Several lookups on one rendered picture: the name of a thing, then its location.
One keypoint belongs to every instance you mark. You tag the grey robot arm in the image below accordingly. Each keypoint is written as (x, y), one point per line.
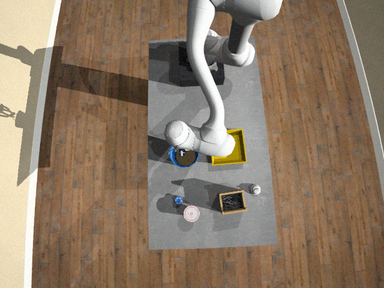
(211, 139)

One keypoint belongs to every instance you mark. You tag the yellow shallow tray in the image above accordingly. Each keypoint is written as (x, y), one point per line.
(238, 154)

